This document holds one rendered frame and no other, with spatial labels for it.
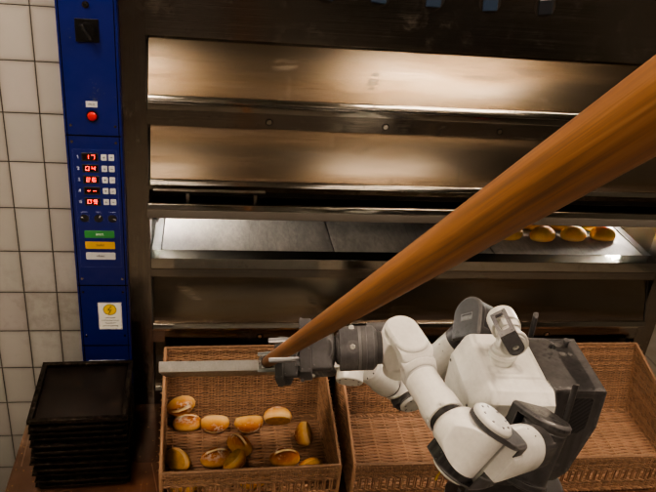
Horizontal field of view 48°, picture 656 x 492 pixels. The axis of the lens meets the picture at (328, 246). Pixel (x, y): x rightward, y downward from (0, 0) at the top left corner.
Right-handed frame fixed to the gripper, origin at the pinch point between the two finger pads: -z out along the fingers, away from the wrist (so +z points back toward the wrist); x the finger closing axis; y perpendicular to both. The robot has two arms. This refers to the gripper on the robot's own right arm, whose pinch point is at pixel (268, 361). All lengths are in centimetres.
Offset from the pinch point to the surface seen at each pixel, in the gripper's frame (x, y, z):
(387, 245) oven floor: 43, -74, 5
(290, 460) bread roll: -29, -54, -24
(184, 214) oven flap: 45, -6, -32
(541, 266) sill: 34, -99, 54
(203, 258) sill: 37, -31, -42
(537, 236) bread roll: 47, -109, 52
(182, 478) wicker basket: -32, -21, -42
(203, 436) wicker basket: -21, -50, -55
